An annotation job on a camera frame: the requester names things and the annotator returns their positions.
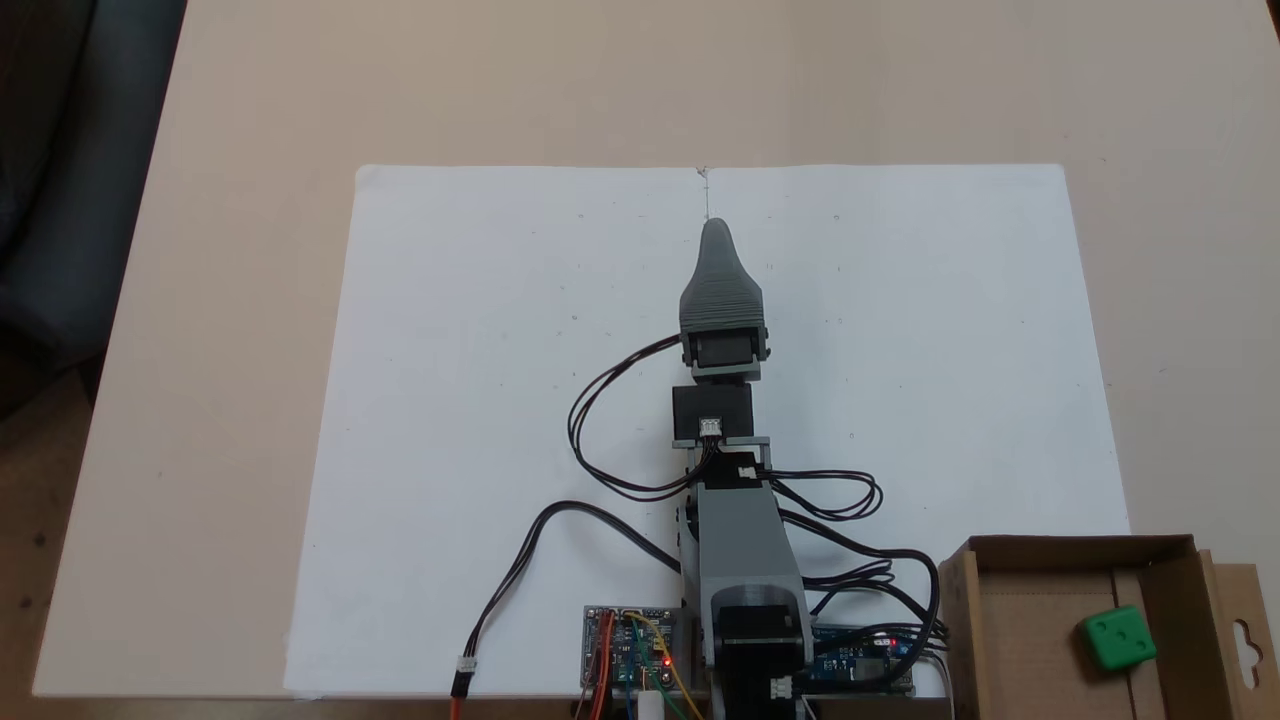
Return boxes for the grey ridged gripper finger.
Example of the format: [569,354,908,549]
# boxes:
[678,217,767,333]

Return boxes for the green die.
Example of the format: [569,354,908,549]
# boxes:
[1078,604,1160,673]

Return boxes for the white paper sheet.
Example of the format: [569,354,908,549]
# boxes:
[283,163,1133,701]

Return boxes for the servo driver circuit board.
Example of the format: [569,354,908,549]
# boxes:
[808,622,917,698]

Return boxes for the brown cardboard box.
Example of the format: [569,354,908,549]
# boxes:
[937,534,1280,720]

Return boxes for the dark upholstered chair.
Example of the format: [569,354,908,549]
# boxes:
[0,0,189,401]

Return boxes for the black gripper servo cable loop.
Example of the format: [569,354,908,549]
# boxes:
[567,335,706,503]

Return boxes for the circuit board with jumper wires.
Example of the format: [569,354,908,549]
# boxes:
[582,604,703,693]

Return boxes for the yellow and blue jumper wires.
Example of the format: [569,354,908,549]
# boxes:
[622,610,706,720]

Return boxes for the orange and red jumper wires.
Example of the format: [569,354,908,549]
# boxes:
[588,612,616,720]

